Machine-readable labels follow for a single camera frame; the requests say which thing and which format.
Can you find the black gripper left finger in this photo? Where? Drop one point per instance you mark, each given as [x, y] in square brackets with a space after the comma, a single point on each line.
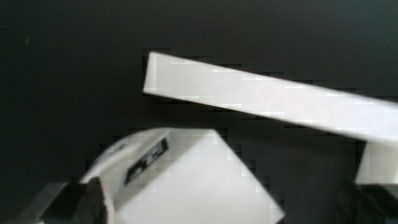
[69, 204]

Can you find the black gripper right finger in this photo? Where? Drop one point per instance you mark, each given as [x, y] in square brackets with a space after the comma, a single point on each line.
[367, 204]

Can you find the white round stool seat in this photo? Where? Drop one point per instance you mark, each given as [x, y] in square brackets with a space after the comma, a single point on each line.
[179, 182]

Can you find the white front fence rail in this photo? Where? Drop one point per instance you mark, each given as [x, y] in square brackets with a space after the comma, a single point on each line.
[379, 164]

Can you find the white fence rail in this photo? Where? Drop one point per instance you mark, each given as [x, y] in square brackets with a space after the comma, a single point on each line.
[271, 97]
[379, 164]

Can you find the white right fence rail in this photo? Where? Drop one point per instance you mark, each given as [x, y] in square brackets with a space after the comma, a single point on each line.
[271, 97]

